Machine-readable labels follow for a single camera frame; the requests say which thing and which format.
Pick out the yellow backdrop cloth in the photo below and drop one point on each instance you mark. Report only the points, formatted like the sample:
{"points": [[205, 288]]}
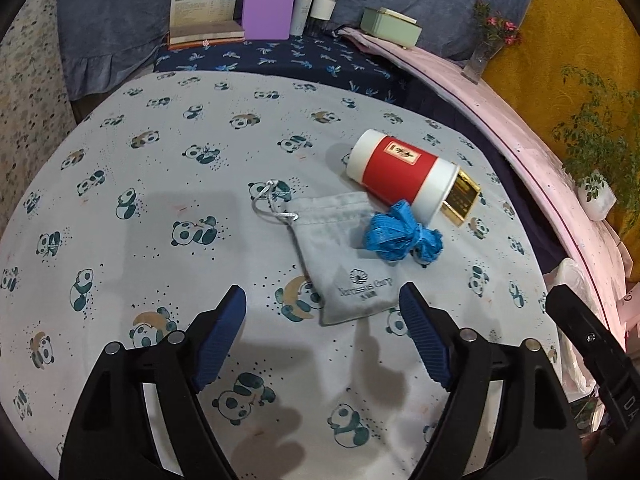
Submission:
{"points": [[565, 20]]}

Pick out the glass vase with pink flowers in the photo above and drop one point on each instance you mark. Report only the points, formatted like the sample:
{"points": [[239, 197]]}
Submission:
{"points": [[480, 60]]}

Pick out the beige book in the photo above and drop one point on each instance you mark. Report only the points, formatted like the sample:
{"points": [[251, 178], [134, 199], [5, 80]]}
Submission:
{"points": [[205, 37]]}

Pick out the white jar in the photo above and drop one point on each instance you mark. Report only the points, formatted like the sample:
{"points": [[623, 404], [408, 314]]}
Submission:
{"points": [[325, 2]]}

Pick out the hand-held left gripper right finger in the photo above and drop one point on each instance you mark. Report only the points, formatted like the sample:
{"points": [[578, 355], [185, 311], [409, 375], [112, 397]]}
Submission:
{"points": [[425, 340]]}

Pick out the blue mesh ribbon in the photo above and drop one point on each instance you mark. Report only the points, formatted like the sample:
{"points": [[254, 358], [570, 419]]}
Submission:
{"points": [[390, 237]]}

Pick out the purple box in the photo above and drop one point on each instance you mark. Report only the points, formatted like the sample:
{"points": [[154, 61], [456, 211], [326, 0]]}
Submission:
{"points": [[270, 2]]}

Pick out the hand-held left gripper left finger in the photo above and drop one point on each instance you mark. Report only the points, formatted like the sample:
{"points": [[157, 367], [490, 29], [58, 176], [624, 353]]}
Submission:
{"points": [[220, 340]]}

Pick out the blue-grey backdrop cloth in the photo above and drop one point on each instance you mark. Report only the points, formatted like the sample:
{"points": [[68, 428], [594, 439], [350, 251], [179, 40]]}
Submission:
{"points": [[125, 0]]}

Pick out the pink cloth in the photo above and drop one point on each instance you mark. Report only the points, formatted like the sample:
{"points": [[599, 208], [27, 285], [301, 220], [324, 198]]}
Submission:
{"points": [[525, 130]]}

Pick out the navy printed cloth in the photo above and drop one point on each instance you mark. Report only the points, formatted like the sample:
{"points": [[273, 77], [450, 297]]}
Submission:
{"points": [[280, 67]]}

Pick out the white bottle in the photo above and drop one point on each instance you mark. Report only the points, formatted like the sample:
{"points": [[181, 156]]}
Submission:
{"points": [[302, 10]]}

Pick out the green tissue box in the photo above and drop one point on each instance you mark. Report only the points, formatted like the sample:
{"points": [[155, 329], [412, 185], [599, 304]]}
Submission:
{"points": [[390, 27]]}

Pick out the potted plant in white pot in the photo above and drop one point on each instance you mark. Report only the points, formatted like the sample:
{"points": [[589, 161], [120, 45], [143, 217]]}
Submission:
{"points": [[597, 195]]}

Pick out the panda print tablecloth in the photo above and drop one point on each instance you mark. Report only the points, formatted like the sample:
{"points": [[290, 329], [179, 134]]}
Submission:
{"points": [[150, 270]]}

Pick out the beige box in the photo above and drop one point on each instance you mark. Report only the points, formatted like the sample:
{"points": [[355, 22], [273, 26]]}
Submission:
{"points": [[202, 2]]}

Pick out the red and white paper cup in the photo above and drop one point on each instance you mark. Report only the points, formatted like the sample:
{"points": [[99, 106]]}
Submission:
{"points": [[400, 167]]}

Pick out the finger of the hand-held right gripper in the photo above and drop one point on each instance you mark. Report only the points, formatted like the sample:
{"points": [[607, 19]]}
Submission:
{"points": [[582, 330]]}

